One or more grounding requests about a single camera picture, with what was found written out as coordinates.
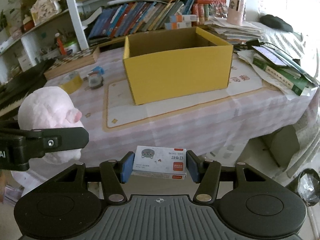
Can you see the white desk mat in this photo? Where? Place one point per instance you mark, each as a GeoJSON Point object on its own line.
{"type": "Point", "coordinates": [120, 112]}

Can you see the wooden chessboard box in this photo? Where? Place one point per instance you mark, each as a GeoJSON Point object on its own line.
{"type": "Point", "coordinates": [72, 62]}

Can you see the orange bottle white cap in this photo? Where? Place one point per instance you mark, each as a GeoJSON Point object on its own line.
{"type": "Point", "coordinates": [60, 44]}

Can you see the stack of papers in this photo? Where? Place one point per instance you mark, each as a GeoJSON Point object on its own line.
{"type": "Point", "coordinates": [235, 34]}

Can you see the white green lid jar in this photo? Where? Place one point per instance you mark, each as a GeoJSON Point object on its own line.
{"type": "Point", "coordinates": [71, 47]}

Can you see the black Yamaha keyboard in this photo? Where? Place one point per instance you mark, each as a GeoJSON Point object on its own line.
{"type": "Point", "coordinates": [15, 91]}

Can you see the small white staples box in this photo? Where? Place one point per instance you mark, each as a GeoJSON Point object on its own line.
{"type": "Point", "coordinates": [160, 162]}

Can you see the yellow tape roll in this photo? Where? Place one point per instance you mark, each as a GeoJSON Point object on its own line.
{"type": "Point", "coordinates": [71, 82]}

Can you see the floral decorated house ornament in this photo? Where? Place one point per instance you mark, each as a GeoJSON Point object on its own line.
{"type": "Point", "coordinates": [43, 10]}

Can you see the green book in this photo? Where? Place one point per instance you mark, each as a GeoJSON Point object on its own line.
{"type": "Point", "coordinates": [280, 78]}

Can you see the smartphone with cable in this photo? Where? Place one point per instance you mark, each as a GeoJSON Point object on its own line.
{"type": "Point", "coordinates": [265, 53]}

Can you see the pink checkered tablecloth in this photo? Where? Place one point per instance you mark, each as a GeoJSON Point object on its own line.
{"type": "Point", "coordinates": [201, 130]}

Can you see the yellow cardboard box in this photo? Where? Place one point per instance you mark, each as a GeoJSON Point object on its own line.
{"type": "Point", "coordinates": [167, 64]}

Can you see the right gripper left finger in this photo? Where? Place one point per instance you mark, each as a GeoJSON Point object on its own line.
{"type": "Point", "coordinates": [113, 174]}

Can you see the row of leaning books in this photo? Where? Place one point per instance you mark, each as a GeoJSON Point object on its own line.
{"type": "Point", "coordinates": [130, 18]}

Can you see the black cushion object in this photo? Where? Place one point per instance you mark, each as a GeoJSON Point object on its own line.
{"type": "Point", "coordinates": [275, 22]}

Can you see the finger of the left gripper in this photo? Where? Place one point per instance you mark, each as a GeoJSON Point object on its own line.
{"type": "Point", "coordinates": [42, 141]}

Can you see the pink plush pig toy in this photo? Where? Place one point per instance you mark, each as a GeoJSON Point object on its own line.
{"type": "Point", "coordinates": [47, 107]}

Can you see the red boxed book set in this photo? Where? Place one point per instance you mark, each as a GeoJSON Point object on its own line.
{"type": "Point", "coordinates": [211, 8]}

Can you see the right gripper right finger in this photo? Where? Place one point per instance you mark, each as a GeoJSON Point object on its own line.
{"type": "Point", "coordinates": [206, 173]}

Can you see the orange blue medicine boxes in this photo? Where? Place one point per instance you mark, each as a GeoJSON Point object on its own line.
{"type": "Point", "coordinates": [180, 22]}

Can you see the blue object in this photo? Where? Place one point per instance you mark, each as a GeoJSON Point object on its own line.
{"type": "Point", "coordinates": [99, 70]}

